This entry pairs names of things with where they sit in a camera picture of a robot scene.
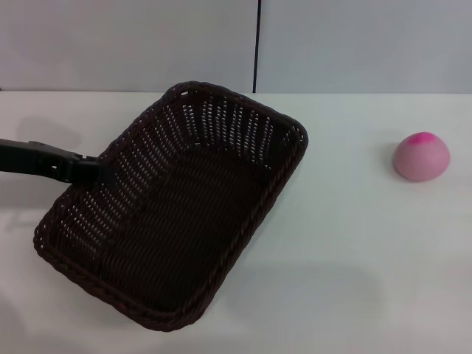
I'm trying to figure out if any pink peach bun toy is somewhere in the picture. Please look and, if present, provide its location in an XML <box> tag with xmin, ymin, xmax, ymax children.
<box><xmin>393</xmin><ymin>131</ymin><xmax>451</xmax><ymax>182</ymax></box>

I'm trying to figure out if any dark brown woven basket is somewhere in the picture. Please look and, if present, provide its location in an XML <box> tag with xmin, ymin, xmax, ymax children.
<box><xmin>32</xmin><ymin>80</ymin><xmax>309</xmax><ymax>333</ymax></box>

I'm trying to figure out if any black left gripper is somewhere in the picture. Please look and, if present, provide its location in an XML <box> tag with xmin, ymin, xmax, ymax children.
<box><xmin>0</xmin><ymin>138</ymin><xmax>116</xmax><ymax>185</ymax></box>

